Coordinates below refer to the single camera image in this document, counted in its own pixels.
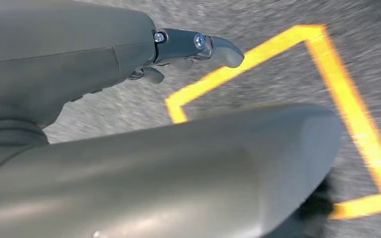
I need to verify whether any grey robot torso shell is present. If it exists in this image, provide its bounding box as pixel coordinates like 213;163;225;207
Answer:
0;104;342;238

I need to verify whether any yellow floor tape square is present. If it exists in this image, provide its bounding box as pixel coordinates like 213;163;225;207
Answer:
165;23;381;220

